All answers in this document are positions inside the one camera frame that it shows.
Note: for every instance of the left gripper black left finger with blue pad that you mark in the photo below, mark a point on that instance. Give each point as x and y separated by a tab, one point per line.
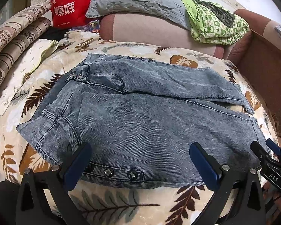
43	197

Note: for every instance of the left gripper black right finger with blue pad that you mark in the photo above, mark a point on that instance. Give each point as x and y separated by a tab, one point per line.
237	197

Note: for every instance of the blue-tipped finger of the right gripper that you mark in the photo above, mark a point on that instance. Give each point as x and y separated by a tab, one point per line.
260	152

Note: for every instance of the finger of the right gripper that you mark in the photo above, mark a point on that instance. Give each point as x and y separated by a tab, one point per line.
274	147

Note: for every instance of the grey-blue denim pants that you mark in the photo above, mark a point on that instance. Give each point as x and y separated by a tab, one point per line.
140	117

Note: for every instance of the leaf-print beige blanket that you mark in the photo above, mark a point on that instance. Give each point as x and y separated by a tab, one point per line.
101	204

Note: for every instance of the green patterned folded cloth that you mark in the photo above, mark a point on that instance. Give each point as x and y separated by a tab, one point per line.
210	23

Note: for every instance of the cream small-print pillow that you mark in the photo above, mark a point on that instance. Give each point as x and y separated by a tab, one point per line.
25	65

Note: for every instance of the brown striped floral roll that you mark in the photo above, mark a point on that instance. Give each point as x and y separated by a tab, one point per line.
18	22

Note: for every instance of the colourful snack packet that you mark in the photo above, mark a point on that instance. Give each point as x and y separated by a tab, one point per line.
92	26

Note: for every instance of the grey quilted pillow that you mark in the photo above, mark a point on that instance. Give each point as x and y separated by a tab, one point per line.
172	10

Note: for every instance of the pink brown quilted bedding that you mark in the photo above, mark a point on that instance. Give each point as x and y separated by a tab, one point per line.
260	48

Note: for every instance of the red shopping bag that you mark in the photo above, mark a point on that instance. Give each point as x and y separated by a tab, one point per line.
69	13

